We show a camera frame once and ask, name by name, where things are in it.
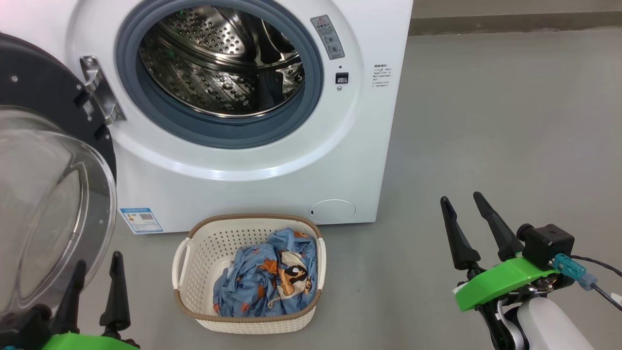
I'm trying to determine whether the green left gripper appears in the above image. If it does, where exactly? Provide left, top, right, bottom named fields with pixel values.
left=41, top=251, right=140, bottom=350

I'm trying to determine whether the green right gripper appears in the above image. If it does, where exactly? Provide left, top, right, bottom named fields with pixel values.
left=440, top=192, right=560, bottom=350

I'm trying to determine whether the black round glass washer door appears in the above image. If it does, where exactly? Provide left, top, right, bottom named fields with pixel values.
left=0, top=32, right=118, bottom=316

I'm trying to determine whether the blue cartoon fox garment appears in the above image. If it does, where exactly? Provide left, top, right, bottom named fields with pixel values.
left=262, top=227, right=319, bottom=312

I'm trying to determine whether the white front-load washing machine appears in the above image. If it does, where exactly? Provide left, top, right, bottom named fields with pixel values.
left=0, top=0, right=414, bottom=235

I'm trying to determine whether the grey rubber door gasket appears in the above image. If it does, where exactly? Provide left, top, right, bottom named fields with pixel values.
left=115, top=0, right=325, bottom=150

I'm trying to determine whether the metal door hinge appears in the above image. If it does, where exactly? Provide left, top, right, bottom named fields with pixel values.
left=80, top=55, right=126, bottom=125

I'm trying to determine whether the steel washing machine drum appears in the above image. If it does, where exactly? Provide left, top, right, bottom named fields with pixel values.
left=138, top=5, right=307, bottom=118

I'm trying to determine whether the blue energy label sticker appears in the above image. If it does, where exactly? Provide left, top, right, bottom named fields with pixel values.
left=120, top=208, right=162, bottom=234

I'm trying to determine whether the white perforated laundry basket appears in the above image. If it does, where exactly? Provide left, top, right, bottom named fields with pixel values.
left=172, top=214, right=327, bottom=335

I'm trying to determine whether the round white filter cover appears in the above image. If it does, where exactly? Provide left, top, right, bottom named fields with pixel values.
left=310, top=199, right=356, bottom=225

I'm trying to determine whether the small printed text label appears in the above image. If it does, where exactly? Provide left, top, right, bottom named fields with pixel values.
left=372, top=63, right=392, bottom=88

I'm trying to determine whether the grey warning sticker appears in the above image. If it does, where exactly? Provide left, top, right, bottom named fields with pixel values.
left=311, top=15, right=346, bottom=60

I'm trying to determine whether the teal cable connector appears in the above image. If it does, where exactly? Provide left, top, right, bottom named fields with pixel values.
left=553, top=253, right=599, bottom=292

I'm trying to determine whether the thin black cable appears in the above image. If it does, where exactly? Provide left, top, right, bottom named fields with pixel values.
left=571, top=255, right=622, bottom=278
left=592, top=286, right=622, bottom=312

